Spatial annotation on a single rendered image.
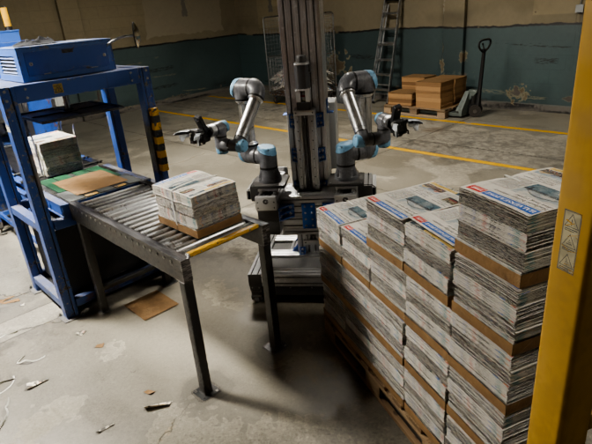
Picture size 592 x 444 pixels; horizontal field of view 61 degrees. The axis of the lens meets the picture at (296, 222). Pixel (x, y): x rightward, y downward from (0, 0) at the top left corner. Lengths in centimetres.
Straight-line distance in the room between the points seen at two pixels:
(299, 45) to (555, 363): 246
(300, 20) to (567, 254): 242
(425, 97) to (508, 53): 148
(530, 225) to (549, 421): 49
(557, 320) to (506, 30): 819
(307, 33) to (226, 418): 221
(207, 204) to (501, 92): 733
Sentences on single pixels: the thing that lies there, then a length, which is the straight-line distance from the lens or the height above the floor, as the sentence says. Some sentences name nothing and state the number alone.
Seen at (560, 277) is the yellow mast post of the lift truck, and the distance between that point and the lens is 116.
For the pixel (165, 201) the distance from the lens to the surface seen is 276.
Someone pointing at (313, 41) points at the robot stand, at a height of 164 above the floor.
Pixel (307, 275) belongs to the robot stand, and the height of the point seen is 22.
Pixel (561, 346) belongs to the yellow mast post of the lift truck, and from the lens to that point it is 123.
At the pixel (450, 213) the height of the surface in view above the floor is 107.
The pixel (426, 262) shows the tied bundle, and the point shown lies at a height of 95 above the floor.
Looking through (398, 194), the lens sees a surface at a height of 107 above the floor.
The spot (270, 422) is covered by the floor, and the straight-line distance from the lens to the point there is 265.
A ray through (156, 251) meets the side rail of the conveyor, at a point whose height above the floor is 78.
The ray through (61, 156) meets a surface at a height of 93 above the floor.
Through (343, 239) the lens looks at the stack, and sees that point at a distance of 255.
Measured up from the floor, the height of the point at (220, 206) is 93.
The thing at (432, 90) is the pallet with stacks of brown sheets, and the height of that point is 44.
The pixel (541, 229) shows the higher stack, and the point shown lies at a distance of 152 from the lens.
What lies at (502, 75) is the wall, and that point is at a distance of 929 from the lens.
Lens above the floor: 184
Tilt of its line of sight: 23 degrees down
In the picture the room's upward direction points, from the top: 5 degrees counter-clockwise
